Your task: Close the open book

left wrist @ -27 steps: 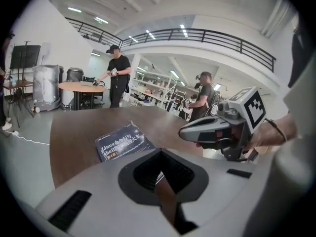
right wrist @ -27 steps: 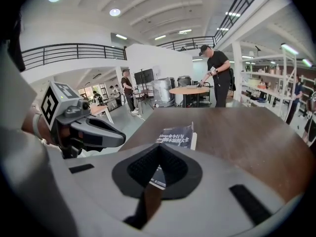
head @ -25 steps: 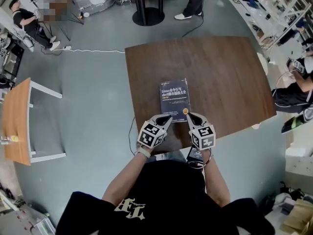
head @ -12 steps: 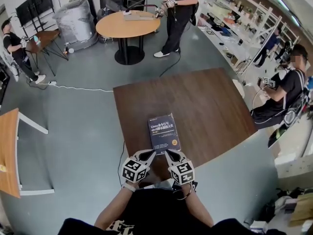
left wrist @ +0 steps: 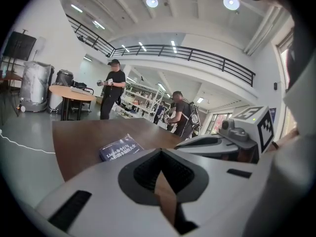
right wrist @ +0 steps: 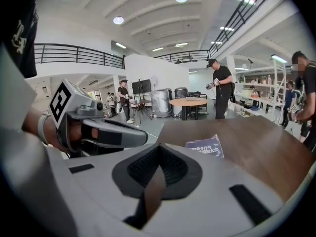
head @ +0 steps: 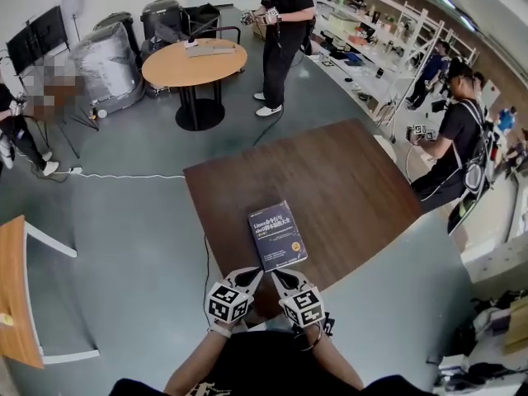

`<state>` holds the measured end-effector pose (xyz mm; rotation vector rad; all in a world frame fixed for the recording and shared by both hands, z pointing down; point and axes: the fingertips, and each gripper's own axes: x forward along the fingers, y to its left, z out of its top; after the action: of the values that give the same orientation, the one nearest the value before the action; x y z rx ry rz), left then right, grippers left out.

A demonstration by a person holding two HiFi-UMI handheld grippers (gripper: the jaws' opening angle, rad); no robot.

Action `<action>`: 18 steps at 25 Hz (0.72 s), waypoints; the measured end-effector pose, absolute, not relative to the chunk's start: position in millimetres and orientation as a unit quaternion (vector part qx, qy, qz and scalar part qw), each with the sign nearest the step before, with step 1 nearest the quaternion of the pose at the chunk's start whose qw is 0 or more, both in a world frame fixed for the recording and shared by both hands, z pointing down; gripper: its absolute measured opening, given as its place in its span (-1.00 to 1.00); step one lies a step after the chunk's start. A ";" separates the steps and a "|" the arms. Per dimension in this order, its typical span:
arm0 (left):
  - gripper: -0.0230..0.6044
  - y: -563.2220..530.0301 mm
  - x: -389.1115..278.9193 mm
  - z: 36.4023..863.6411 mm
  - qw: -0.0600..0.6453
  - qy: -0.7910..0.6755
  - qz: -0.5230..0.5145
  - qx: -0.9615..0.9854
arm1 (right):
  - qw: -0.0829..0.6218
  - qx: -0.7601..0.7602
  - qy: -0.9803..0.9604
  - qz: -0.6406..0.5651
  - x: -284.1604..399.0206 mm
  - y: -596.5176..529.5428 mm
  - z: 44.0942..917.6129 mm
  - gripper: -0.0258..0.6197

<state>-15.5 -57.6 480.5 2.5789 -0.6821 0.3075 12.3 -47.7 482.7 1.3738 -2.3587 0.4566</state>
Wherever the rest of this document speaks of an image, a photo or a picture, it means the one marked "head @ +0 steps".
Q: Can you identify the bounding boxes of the black display screen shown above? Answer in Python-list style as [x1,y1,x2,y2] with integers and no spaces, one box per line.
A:
[6,5,70,76]

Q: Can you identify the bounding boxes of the black hard case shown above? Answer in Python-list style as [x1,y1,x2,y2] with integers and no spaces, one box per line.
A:
[92,11,141,57]
[139,0,185,43]

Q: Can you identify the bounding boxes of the thick paperback book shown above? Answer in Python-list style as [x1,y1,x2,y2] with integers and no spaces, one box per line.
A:
[247,199,309,273]

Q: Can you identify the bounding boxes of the black bag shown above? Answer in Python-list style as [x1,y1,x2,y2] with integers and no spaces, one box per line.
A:
[445,361,525,391]

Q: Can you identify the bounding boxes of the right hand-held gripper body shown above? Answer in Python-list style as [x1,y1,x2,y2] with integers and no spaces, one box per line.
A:
[280,286,327,329]

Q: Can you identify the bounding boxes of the person's left forearm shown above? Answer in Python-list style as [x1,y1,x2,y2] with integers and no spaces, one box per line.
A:
[163,322,236,394]

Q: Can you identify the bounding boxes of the round wooden table black base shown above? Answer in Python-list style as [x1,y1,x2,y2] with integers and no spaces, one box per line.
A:
[141,38,248,132]

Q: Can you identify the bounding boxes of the black folding chair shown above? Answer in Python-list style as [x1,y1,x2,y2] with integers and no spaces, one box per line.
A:
[181,2,241,45]

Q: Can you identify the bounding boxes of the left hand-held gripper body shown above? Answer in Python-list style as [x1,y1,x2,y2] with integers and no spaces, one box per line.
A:
[205,279,255,326]

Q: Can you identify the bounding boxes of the light wooden desk white frame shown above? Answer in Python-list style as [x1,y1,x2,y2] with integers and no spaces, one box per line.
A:
[0,214,101,370]

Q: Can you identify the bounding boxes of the plastic wrapped grey machine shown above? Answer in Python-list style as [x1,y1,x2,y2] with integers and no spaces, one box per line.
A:
[68,21,146,117]

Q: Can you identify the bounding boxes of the white metal shelving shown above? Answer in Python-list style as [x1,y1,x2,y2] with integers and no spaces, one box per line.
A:
[313,0,479,144]

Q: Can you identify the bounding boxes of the white box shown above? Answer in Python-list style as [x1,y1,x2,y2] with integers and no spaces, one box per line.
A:
[436,355,469,377]

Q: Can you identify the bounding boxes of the person's right forearm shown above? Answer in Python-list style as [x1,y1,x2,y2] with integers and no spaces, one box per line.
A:
[295,322,365,391]

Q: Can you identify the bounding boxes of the white floor cable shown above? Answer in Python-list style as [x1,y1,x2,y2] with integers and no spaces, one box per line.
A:
[53,167,186,180]

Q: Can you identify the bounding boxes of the person's black printed t-shirt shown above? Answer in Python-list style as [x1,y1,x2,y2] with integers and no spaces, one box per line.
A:
[109,330,430,396]

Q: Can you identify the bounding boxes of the black floor cable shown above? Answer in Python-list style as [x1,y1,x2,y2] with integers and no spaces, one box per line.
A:
[201,233,214,329]

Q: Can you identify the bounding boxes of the brown table black tripod legs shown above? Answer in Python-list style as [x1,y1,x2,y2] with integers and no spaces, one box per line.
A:
[22,55,100,160]

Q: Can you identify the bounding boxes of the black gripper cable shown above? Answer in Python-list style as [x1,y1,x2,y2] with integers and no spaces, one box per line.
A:
[295,322,323,352]

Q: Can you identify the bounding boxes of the dark wooden table white legs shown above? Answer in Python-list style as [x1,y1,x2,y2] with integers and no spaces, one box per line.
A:
[182,117,424,325]

